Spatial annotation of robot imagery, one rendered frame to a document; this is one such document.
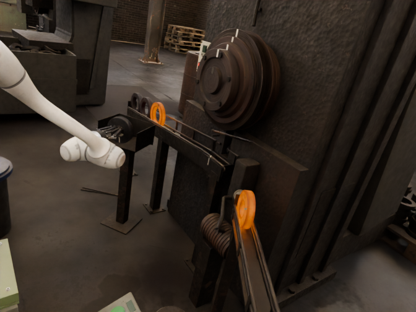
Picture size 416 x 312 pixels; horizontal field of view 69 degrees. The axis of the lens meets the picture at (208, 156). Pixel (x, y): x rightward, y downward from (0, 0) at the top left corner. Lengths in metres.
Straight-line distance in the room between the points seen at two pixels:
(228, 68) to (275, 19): 0.33
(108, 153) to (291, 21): 0.97
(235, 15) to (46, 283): 1.69
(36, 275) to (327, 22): 1.82
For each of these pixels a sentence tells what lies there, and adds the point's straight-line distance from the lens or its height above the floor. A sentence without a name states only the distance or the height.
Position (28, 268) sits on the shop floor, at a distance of 1.96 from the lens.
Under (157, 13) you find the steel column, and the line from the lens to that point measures 8.47.
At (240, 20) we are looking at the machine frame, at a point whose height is 1.39.
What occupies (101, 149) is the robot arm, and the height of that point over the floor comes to 0.78.
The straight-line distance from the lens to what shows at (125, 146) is 1.85.
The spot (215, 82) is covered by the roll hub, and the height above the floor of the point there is 1.12.
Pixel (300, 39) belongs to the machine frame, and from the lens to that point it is 1.42.
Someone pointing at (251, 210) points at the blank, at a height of 0.75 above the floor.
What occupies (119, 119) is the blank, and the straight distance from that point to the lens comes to 1.76.
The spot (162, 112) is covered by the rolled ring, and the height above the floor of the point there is 0.73.
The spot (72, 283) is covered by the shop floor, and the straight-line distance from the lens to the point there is 1.86.
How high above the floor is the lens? 1.37
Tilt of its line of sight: 24 degrees down
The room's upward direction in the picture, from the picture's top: 12 degrees clockwise
